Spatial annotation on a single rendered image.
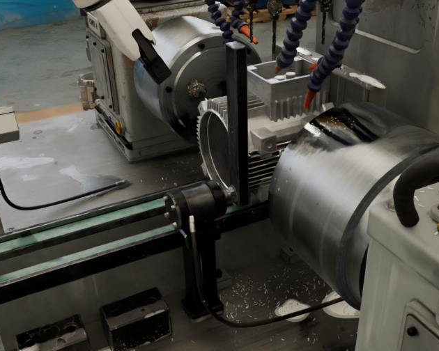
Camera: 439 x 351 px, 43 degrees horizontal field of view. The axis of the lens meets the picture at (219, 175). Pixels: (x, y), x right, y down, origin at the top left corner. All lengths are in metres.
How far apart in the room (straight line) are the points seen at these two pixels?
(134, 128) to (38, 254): 0.51
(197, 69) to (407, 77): 0.41
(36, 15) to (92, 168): 5.05
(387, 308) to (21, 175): 1.06
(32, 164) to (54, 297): 0.64
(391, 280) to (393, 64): 0.54
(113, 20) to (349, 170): 0.41
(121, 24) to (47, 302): 0.45
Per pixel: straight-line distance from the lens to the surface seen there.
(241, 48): 0.77
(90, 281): 0.94
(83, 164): 1.47
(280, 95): 0.95
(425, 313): 0.57
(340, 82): 0.98
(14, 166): 1.53
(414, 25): 1.02
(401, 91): 1.05
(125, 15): 0.87
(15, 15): 6.40
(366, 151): 0.71
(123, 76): 1.35
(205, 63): 1.16
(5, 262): 1.01
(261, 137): 0.91
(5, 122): 1.10
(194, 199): 0.82
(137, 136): 1.41
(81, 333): 0.89
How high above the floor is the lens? 1.47
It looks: 30 degrees down
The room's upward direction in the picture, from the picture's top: 2 degrees counter-clockwise
